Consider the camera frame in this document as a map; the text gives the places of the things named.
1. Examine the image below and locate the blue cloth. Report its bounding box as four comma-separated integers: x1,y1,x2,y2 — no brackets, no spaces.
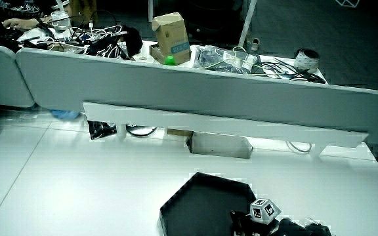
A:
49,109,81,121

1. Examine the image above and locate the black hexagonal plate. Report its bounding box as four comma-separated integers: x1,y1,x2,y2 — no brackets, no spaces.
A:
158,171,258,236

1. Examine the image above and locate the long grey divider panel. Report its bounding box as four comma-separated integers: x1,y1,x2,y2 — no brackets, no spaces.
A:
15,47,378,146

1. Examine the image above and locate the white wire frame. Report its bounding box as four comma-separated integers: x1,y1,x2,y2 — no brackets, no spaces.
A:
334,0,361,9

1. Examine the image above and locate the white cable tangle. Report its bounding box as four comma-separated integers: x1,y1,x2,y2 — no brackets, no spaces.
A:
69,23,128,43

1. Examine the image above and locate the black cable bundle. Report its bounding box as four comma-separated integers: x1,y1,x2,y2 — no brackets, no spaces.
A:
251,58,327,85

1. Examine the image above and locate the black plastic bag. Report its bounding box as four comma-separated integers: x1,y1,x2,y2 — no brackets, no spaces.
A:
87,119,118,140

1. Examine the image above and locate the white slanted pole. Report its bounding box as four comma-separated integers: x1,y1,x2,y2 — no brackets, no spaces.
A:
238,0,258,47

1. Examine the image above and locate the person's right hand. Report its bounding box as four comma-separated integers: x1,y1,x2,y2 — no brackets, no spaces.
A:
230,197,282,236

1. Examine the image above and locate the white tape roll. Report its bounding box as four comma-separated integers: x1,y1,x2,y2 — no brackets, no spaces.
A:
293,48,322,74

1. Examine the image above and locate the person's right forearm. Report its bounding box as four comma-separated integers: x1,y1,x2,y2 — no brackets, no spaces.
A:
274,217,333,236

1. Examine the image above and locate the black cap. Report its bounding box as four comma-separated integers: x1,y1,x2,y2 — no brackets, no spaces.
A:
121,25,144,57

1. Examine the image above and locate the cardboard box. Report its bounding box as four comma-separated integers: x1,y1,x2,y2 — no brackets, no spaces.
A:
149,12,192,66

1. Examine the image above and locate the clear plastic bag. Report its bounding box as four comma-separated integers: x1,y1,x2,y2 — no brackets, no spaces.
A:
191,45,263,75

